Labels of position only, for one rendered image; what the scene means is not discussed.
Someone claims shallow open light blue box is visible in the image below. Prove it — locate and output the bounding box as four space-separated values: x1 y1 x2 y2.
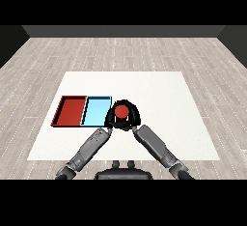
79 95 113 128

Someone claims red can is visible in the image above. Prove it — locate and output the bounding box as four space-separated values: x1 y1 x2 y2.
114 104 130 121

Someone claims shallow open red box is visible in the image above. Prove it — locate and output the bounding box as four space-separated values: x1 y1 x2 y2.
50 95 89 128

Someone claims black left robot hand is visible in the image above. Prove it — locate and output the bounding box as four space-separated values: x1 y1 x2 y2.
104 100 123 130

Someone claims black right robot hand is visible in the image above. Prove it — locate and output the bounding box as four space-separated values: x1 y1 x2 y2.
113 99 142 132

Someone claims dark grey robot body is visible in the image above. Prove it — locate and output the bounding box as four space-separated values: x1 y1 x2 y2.
94 160 154 181

